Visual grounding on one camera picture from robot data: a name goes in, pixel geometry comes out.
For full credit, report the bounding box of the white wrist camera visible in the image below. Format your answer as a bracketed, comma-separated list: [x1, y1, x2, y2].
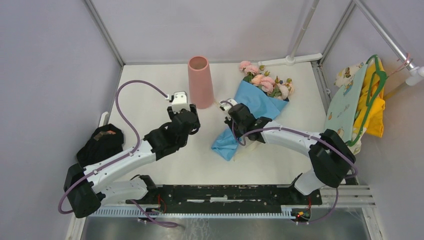
[218, 98, 238, 112]
[166, 91, 190, 113]

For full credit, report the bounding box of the green clothes hanger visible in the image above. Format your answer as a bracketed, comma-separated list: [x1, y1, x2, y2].
[344, 54, 388, 147]

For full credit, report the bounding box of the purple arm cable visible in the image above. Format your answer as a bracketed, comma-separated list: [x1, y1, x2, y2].
[57, 79, 180, 229]
[220, 99, 359, 225]

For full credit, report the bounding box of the blue flower wrapping paper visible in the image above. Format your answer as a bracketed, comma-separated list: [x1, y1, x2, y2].
[211, 80, 290, 161]

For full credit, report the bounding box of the pink artificial flower bunch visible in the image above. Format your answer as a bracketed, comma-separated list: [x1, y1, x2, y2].
[238, 60, 295, 101]

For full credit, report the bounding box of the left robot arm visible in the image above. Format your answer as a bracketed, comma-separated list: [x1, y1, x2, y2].
[58, 103, 201, 219]

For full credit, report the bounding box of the pink cylindrical vase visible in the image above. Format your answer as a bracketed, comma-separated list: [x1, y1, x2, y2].
[187, 56, 215, 109]

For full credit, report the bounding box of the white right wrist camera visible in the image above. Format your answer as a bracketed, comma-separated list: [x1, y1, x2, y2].
[218, 98, 238, 112]

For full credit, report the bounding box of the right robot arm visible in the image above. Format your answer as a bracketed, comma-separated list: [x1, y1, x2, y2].
[220, 99, 357, 204]

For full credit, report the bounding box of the black cloth pile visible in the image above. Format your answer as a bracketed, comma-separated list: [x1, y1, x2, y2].
[76, 124, 124, 168]

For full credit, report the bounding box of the light green printed garment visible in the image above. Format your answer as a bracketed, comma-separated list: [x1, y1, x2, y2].
[324, 62, 368, 144]

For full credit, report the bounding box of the white clothes rack stand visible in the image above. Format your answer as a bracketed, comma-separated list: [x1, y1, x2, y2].
[258, 0, 323, 67]

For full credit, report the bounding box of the yellow garment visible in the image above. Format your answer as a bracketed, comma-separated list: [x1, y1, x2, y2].
[353, 57, 387, 138]

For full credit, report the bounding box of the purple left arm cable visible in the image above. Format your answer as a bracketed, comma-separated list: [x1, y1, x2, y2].
[57, 79, 180, 229]

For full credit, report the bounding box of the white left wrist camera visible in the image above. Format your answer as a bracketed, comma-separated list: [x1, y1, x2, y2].
[166, 91, 190, 113]

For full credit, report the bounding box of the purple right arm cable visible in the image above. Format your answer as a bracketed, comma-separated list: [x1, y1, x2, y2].
[220, 99, 359, 225]

